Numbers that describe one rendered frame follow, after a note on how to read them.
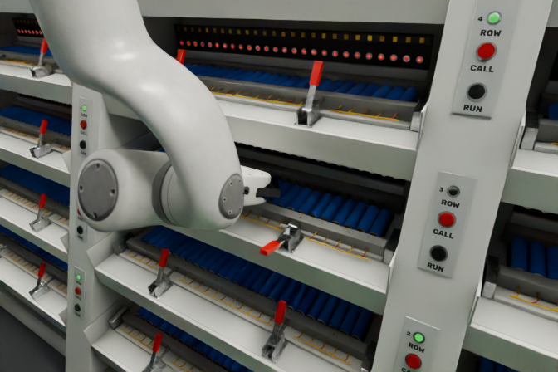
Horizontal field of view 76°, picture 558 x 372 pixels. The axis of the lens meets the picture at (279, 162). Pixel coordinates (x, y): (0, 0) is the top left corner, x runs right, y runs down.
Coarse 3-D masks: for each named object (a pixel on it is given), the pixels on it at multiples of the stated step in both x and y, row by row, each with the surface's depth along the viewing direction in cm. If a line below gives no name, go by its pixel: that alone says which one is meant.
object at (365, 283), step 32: (288, 160) 70; (256, 224) 60; (256, 256) 58; (288, 256) 54; (320, 256) 53; (352, 256) 53; (384, 256) 50; (320, 288) 53; (352, 288) 50; (384, 288) 47
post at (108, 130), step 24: (144, 24) 77; (168, 24) 82; (168, 48) 84; (72, 96) 76; (96, 96) 72; (72, 120) 77; (96, 120) 73; (120, 120) 77; (72, 144) 78; (96, 144) 74; (120, 144) 78; (72, 168) 79; (72, 192) 79; (72, 216) 80; (72, 240) 81; (96, 240) 78; (72, 264) 82; (72, 288) 83; (96, 288) 80; (72, 312) 84; (96, 312) 82; (72, 336) 85; (72, 360) 86; (96, 360) 85
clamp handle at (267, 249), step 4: (288, 232) 54; (284, 236) 54; (288, 236) 54; (276, 240) 52; (280, 240) 52; (284, 240) 53; (268, 244) 50; (272, 244) 50; (276, 244) 50; (280, 244) 52; (260, 248) 49; (264, 248) 49; (268, 248) 49; (272, 248) 50; (276, 248) 50; (260, 252) 49; (264, 252) 49; (268, 252) 49
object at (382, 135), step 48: (192, 48) 80; (240, 48) 73; (288, 48) 68; (336, 48) 63; (384, 48) 59; (432, 48) 55; (240, 96) 61; (288, 96) 58; (336, 96) 54; (384, 96) 55; (288, 144) 53; (336, 144) 49; (384, 144) 45
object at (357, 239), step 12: (264, 204) 61; (240, 216) 61; (264, 216) 61; (276, 216) 59; (288, 216) 58; (300, 216) 58; (276, 228) 58; (312, 228) 56; (324, 228) 55; (336, 228) 55; (348, 228) 54; (312, 240) 55; (336, 240) 55; (348, 240) 53; (360, 240) 52; (372, 240) 52; (384, 240) 52; (348, 252) 52; (372, 252) 52
